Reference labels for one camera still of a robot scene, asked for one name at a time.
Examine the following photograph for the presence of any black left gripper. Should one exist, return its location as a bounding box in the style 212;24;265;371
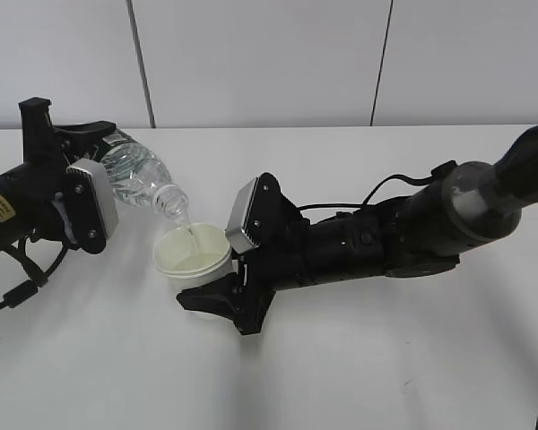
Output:
19;97;117;248

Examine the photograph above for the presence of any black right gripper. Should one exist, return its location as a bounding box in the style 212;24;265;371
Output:
176;196;310;335

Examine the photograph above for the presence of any white paper cup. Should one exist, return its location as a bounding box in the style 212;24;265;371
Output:
152;223;234;305

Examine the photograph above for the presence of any clear green-label water bottle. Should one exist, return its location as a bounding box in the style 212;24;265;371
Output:
94;129;189;225

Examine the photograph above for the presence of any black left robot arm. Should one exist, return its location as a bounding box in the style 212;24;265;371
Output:
0;97;118;254

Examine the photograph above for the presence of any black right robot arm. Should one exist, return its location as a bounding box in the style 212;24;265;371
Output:
177;125;538;335

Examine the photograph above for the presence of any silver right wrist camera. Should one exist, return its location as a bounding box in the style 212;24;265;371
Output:
225;172;292;256

